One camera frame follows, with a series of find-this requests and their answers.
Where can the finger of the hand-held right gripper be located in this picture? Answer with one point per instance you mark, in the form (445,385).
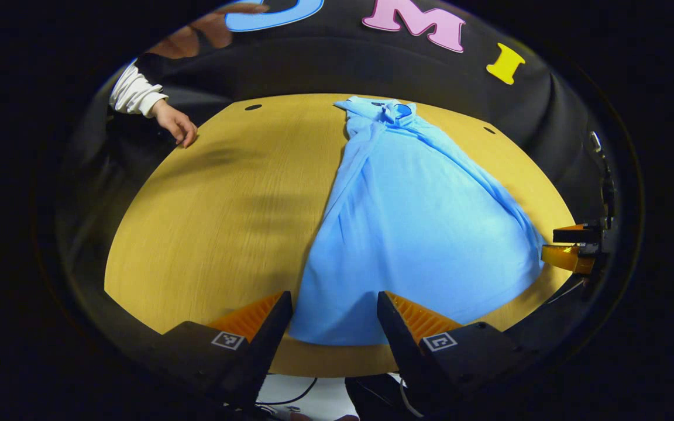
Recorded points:
(565,256)
(574,235)

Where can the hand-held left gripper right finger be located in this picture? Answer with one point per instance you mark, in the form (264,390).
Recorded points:
(401,345)

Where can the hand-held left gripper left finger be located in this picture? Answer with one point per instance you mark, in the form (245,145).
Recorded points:
(264,345)

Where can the light blue polo T-shirt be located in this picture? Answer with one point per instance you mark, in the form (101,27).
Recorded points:
(419,234)

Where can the black backdrop cloth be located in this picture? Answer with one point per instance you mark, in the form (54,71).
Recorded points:
(372,70)

